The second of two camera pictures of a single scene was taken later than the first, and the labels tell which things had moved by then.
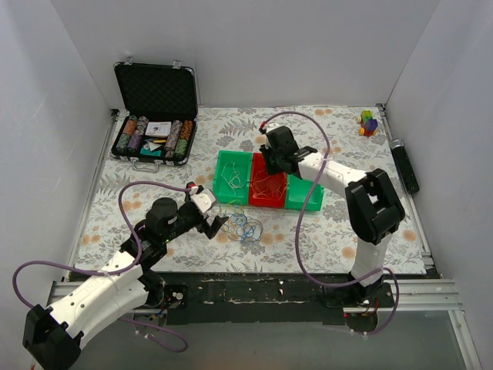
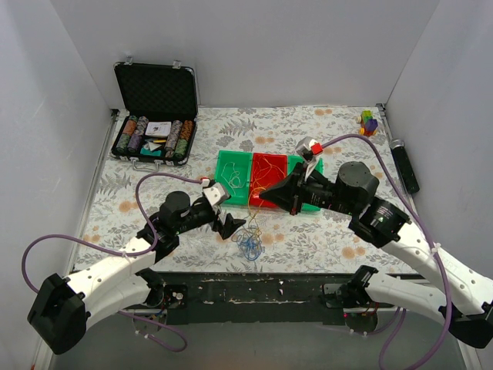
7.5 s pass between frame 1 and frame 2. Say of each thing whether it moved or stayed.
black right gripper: moved
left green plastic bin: stayed
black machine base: stayed
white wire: stayed
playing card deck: stayed
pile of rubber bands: moved
